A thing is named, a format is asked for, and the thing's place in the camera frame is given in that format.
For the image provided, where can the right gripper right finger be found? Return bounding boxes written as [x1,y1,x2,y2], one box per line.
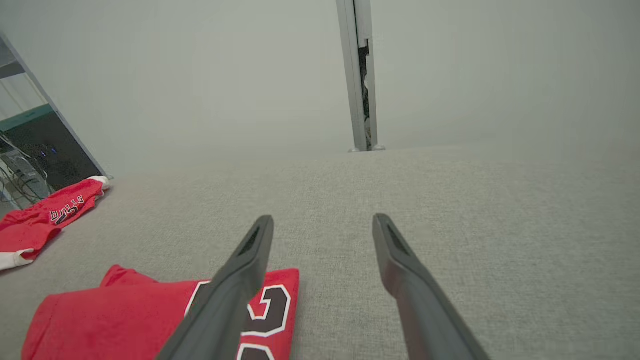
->
[372,213,492,360]

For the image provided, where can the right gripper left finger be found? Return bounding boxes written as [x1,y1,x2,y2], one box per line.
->
[156,214,275,360]

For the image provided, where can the red basketball jersey number 23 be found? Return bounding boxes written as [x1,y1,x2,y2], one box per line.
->
[20,264,301,360]

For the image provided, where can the red shorts with white stripe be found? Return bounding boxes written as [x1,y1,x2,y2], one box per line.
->
[0,175,111,272]

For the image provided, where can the grey fabric sofa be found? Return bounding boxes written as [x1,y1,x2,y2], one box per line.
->
[0,142,640,360]

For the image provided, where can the dark cabinet behind glass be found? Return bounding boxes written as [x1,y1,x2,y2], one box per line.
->
[0,104,104,202]

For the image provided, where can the grey wall partition post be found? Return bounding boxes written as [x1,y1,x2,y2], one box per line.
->
[335,0,387,153]

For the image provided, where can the tangled grey cables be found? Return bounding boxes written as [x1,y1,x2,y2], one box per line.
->
[0,134,52,211]

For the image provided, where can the grey glass partition frame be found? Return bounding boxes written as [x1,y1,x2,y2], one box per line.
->
[0,32,114,181]

